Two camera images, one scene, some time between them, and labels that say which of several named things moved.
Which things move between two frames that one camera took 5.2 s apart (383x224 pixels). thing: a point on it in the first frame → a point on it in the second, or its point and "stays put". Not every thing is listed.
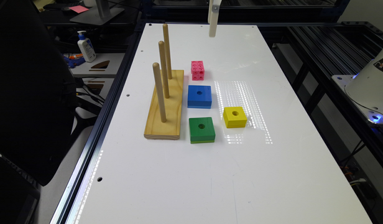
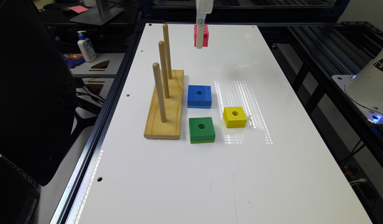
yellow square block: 235,117 stays put
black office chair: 35,97 stays put
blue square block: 199,97 stays put
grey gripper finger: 214,5 → 203,7
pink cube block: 197,70 → 206,36
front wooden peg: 156,71 stays put
